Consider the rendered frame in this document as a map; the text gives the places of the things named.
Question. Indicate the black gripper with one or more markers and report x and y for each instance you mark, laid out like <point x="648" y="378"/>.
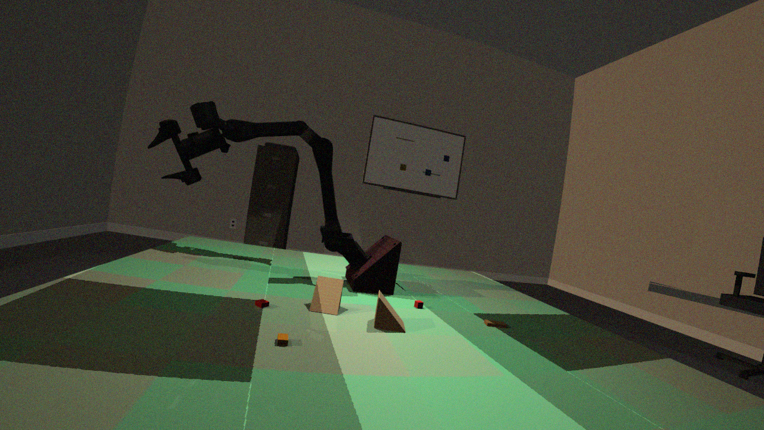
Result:
<point x="187" y="150"/>

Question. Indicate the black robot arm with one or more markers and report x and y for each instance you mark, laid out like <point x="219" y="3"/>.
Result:
<point x="206" y="117"/>

